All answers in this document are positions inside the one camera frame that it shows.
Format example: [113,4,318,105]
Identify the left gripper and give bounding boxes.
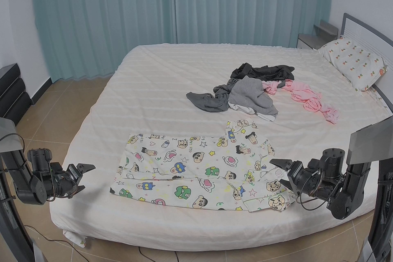
[50,163,96,199]

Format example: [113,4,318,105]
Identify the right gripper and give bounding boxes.
[269,158,323,195]

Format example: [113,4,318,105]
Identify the white printed pyjama top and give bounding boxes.
[110,120,297,213]

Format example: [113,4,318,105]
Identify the bed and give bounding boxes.
[49,12,393,253]

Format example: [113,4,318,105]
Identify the pink garment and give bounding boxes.
[262,80,341,125]

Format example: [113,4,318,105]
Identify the grey knit sweater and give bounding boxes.
[228,78,279,123]

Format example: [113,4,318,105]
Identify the black garment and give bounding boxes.
[230,63,295,85]

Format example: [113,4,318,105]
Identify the black chest of drawers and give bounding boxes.
[0,63,32,127]

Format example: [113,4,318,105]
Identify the dark grey garment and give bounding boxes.
[186,80,237,113]

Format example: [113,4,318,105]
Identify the white printed pillow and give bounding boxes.
[317,35,388,92]

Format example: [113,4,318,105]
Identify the grey bedside table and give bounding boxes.
[297,19,340,50]

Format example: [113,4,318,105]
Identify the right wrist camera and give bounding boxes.
[307,158,323,174]

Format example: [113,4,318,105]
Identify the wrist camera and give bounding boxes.
[49,161,64,175]
[307,158,323,174]

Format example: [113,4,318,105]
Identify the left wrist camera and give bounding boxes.
[49,161,64,175]

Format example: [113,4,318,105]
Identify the black cable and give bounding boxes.
[138,247,179,262]
[24,225,93,256]
[296,193,327,211]
[0,133,26,170]

